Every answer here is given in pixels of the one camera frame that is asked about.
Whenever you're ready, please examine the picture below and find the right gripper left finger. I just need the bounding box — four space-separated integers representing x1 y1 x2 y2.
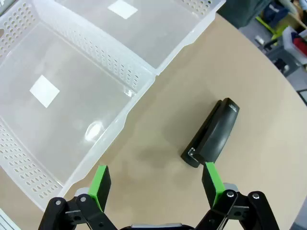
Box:
38 165 120 230

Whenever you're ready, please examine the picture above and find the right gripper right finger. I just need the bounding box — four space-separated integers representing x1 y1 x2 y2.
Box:
194 161 280 230

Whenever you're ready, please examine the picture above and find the black stapler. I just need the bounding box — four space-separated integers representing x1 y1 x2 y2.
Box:
180 97 240 168

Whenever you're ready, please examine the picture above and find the white perforated plastic basket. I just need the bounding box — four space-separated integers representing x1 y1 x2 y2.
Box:
0 0 156 212
33 0 226 76

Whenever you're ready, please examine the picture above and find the clear storage box red cloth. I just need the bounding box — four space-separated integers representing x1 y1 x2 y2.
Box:
281 25 307 67

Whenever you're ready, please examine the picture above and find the person in dark fleece jacket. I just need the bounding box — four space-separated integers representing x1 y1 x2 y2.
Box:
217 0 255 30

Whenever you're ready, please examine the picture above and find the blue bag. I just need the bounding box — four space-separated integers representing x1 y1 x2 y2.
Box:
262 2 290 23

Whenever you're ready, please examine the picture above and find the green stool frame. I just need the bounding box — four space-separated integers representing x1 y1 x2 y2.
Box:
255 14 290 42

